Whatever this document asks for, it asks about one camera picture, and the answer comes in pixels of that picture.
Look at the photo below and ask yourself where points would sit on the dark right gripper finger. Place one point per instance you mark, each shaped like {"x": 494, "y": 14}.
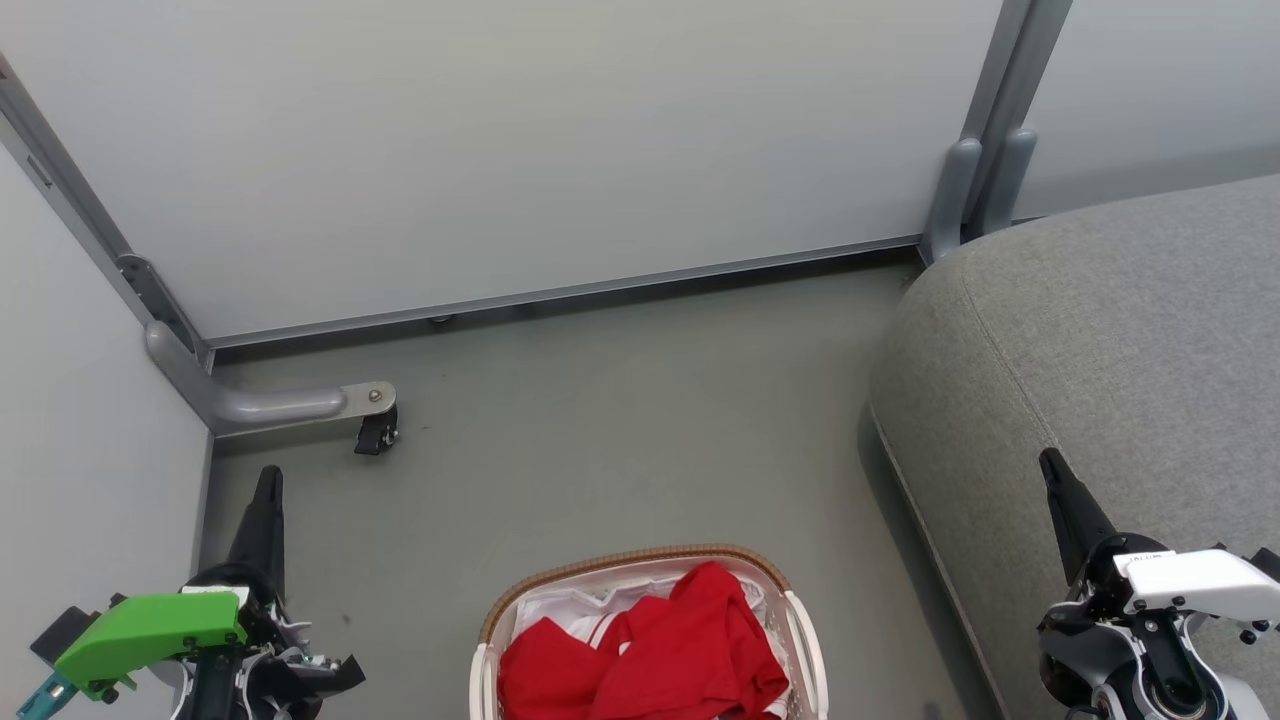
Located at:
{"x": 1075, "y": 515}

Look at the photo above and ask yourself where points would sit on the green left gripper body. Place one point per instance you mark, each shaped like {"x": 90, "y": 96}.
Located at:
{"x": 150, "y": 630}

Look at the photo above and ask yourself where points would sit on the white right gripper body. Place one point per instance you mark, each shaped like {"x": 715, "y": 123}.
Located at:
{"x": 1190, "y": 585}

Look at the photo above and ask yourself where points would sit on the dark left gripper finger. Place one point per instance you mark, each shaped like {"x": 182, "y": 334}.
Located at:
{"x": 263, "y": 530}

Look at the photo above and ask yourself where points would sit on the red garment with white trim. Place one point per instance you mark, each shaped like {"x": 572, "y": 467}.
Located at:
{"x": 700, "y": 640}

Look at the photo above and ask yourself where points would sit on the grey fabric sofa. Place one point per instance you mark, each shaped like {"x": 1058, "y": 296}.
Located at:
{"x": 1110, "y": 350}

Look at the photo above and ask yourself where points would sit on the grey tubular partition foot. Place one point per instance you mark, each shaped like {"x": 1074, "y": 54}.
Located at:
{"x": 270, "y": 405}

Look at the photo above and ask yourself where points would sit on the black caster wheel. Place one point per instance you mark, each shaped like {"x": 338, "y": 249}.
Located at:
{"x": 377, "y": 432}

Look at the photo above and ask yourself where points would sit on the white laundry basket brown rim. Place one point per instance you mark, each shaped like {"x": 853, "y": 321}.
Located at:
{"x": 810, "y": 650}

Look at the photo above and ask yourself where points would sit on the white basket liner cloth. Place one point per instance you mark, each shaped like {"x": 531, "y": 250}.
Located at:
{"x": 570, "y": 605}

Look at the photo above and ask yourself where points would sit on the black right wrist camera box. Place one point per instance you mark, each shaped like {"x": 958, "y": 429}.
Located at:
{"x": 1268, "y": 562}

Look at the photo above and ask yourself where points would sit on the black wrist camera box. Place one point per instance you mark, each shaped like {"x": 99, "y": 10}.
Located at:
{"x": 62, "y": 630}
{"x": 1268, "y": 562}

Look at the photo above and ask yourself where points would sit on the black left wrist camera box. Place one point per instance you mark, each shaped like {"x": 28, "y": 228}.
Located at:
{"x": 62, "y": 630}

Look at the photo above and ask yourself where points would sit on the grey rounded post brace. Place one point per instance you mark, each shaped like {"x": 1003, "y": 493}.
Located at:
{"x": 1008, "y": 180}
{"x": 950, "y": 200}

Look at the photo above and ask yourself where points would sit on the aluminium partition bottom rail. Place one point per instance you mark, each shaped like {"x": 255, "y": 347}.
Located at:
{"x": 560, "y": 293}

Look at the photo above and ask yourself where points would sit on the grey corner partition post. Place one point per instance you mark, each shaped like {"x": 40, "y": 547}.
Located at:
{"x": 60, "y": 172}

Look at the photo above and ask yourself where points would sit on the grey double partition post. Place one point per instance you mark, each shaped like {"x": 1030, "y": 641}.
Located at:
{"x": 1015, "y": 70}

